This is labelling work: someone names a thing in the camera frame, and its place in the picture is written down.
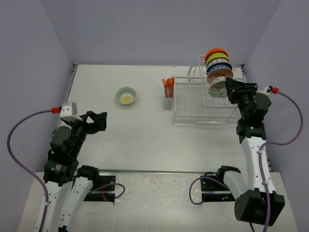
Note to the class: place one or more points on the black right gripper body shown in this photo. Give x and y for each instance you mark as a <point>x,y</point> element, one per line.
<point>242,98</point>

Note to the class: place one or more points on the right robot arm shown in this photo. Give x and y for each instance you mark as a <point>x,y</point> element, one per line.
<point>256,198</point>

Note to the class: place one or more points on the orange plastic spoon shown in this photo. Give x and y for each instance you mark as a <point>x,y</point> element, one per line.
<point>170,86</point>

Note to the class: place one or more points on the white cutlery holder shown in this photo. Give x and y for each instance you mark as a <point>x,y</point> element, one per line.
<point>169,98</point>

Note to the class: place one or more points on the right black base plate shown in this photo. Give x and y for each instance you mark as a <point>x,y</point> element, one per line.
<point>214,192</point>

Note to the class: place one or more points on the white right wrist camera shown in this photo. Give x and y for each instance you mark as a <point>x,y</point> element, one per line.
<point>268,90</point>

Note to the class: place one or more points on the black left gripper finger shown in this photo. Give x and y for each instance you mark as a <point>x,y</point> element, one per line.
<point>89,117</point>
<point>101,122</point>

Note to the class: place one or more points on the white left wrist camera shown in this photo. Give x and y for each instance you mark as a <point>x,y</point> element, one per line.
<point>69,112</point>

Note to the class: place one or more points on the yellow blue sun bowl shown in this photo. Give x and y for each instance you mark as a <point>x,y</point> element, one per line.
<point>126,95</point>

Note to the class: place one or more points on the orange plastic fork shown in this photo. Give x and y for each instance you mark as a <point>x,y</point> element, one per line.
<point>165,88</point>

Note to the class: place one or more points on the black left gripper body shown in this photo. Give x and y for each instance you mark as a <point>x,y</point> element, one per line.
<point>80,129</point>

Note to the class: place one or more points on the floral orange flower bowl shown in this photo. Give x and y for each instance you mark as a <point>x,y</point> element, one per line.
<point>217,88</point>

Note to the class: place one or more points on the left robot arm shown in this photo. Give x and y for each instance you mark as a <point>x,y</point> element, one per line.
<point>57,178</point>

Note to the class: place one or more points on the red patterned bowl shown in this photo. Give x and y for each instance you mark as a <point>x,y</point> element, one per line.
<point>219,72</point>

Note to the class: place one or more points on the yellow-green bowl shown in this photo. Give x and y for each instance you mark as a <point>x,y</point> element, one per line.
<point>216,56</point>

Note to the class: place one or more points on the blue zigzag bowl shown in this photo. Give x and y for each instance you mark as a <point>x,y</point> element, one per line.
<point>219,65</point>

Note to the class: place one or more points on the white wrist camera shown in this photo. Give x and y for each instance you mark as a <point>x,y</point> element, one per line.
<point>268,90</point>
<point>69,112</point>

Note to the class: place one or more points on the white wire dish rack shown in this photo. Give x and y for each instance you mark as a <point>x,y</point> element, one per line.
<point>194,103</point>

